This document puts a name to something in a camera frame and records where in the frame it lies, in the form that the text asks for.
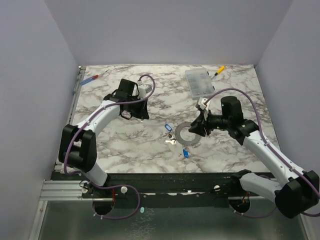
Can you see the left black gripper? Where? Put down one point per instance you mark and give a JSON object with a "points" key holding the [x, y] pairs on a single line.
{"points": [[142, 113]]}

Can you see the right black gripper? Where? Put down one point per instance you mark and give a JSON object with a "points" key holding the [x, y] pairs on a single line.
{"points": [[203, 124]]}

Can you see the blue keys bunch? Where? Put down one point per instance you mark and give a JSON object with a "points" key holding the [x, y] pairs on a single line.
{"points": [[169, 132]]}

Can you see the silver key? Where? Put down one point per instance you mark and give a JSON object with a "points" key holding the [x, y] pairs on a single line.
{"points": [[173, 142]]}

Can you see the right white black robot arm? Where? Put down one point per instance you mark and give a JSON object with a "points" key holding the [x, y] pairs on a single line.
{"points": [[293, 191]]}

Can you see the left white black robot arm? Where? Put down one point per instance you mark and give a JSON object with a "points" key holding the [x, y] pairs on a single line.
{"points": [[78, 145]]}

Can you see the clear plastic screw box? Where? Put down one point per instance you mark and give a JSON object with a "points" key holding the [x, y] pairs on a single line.
{"points": [[199, 83]]}

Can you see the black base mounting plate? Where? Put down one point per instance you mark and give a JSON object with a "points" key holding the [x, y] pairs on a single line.
{"points": [[168, 190]]}

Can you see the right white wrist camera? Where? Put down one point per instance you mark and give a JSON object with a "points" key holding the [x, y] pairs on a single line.
{"points": [[203, 105]]}

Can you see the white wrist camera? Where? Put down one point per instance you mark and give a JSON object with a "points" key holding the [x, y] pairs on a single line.
{"points": [[203, 105], [144, 90]]}

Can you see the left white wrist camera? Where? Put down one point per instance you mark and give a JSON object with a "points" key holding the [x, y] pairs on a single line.
{"points": [[144, 90]]}

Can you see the yellow handled screwdriver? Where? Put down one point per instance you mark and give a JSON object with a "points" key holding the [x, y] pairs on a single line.
{"points": [[218, 72]]}

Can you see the blue red handled screwdriver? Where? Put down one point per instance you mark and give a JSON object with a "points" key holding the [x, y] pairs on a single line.
{"points": [[92, 78]]}

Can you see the aluminium left side rail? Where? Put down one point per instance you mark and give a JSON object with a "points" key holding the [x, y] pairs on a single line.
{"points": [[59, 167]]}

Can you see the aluminium rail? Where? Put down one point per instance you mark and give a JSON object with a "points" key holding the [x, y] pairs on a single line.
{"points": [[59, 167], [61, 190]]}

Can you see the aluminium front rail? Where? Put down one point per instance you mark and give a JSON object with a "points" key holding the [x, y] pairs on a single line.
{"points": [[61, 190]]}

